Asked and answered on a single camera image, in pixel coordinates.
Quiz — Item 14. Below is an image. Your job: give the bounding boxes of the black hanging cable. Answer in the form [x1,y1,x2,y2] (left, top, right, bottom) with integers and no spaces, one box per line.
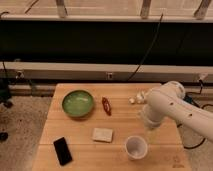
[125,13,165,83]

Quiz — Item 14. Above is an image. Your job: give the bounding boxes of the red chili pepper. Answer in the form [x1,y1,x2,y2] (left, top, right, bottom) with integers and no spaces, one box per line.
[102,97,111,116]

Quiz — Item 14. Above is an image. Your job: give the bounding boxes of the wooden table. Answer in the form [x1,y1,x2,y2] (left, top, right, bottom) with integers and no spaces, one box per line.
[32,83,191,171]

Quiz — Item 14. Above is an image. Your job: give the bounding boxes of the white ceramic cup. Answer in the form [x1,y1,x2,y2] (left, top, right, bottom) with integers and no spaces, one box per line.
[124,136,148,160]

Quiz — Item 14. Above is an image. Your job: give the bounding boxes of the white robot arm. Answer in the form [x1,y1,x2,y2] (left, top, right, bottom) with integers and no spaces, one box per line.
[140,81,213,142]

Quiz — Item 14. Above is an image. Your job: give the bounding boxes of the green ceramic bowl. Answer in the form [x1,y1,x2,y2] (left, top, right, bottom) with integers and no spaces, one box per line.
[62,90,94,118]

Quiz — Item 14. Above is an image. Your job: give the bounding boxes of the black chair base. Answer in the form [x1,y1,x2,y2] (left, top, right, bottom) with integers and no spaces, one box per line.
[0,79,13,142]

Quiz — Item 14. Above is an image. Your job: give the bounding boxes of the black smartphone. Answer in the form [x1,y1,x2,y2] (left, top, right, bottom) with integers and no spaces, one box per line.
[53,137,72,166]

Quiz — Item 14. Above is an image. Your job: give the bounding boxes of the blue power box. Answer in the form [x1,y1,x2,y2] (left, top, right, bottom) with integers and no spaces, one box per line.
[184,95,194,105]

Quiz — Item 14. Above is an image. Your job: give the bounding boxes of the beige sponge block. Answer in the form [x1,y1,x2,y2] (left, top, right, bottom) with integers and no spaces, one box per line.
[92,128,113,142]

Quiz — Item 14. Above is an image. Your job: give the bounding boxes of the clear plastic bottle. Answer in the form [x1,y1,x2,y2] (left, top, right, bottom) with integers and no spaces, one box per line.
[129,91,146,104]

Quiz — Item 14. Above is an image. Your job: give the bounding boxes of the black floor cables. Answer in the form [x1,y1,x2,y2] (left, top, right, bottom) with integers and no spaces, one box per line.
[176,87,213,150]

